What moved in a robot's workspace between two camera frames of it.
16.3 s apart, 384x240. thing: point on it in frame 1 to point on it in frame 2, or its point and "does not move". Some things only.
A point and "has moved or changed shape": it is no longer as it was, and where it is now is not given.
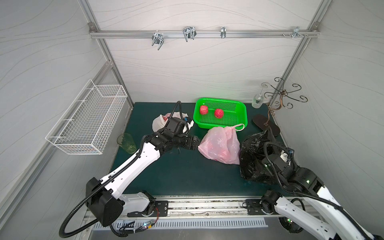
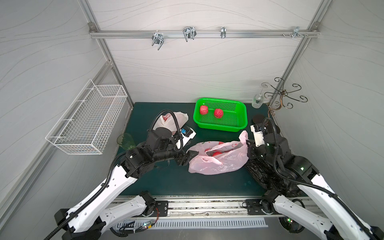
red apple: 219,113 does not move
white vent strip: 137,224 does not move
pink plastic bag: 222,144 to 211,157
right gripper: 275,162 to 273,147
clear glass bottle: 257,101 does not move
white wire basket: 87,125 does not move
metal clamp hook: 223,32 does not move
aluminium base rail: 206,207 does not move
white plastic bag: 160,121 has moved or changed shape
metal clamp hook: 157,38 does not move
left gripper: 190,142 to 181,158
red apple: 204,109 does not move
